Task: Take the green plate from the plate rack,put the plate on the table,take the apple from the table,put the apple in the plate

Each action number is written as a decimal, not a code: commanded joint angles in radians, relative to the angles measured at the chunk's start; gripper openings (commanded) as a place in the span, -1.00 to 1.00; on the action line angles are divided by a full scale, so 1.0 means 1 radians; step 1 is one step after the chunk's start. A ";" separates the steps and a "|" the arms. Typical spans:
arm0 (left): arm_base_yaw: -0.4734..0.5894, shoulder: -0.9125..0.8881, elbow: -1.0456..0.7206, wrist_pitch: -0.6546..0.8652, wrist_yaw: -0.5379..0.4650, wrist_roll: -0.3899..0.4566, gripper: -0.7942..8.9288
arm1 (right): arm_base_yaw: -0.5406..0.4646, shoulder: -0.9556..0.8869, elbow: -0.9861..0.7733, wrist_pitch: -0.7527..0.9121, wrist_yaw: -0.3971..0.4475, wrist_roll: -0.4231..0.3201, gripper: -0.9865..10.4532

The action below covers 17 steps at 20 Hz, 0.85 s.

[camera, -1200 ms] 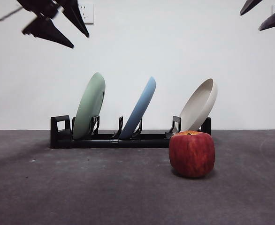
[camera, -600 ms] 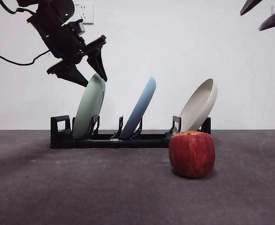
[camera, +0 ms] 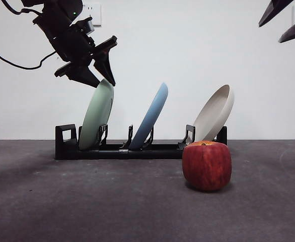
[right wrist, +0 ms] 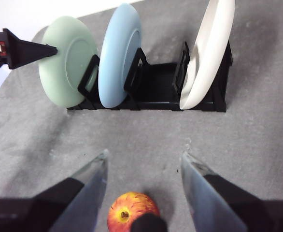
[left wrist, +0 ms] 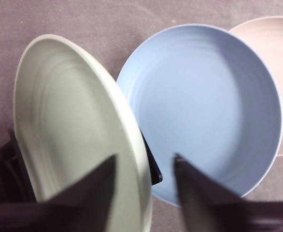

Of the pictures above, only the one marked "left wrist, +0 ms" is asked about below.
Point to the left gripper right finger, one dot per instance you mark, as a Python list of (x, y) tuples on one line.
[(216, 212)]

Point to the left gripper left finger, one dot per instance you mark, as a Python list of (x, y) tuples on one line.
[(59, 215)]

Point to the green plate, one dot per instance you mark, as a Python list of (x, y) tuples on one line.
[(71, 125)]

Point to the black plate rack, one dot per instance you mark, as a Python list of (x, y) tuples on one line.
[(6, 174)]

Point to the blue plate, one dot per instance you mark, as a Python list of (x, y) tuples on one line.
[(199, 104)]

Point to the beige plate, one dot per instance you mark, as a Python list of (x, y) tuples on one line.
[(281, 60)]

